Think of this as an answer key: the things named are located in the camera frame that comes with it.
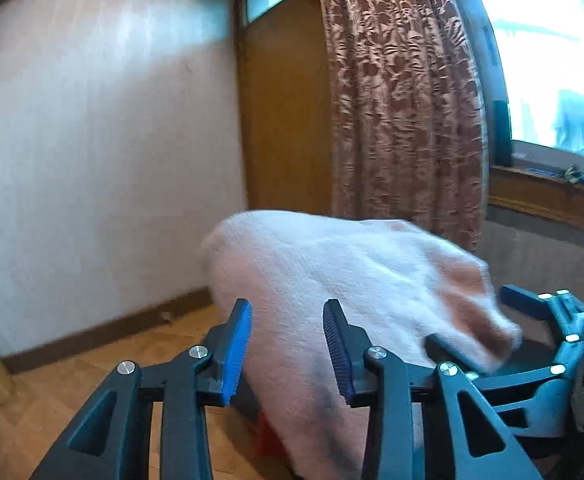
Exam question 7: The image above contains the window with frame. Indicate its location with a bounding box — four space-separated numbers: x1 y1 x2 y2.
457 0 584 229

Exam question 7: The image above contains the brown floral curtain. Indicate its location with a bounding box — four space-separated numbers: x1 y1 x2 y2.
320 0 487 250

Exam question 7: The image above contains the pink knitted sweater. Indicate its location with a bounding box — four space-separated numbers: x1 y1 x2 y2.
201 210 522 479

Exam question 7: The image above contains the wooden door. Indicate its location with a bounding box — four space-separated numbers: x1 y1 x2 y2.
234 0 331 214

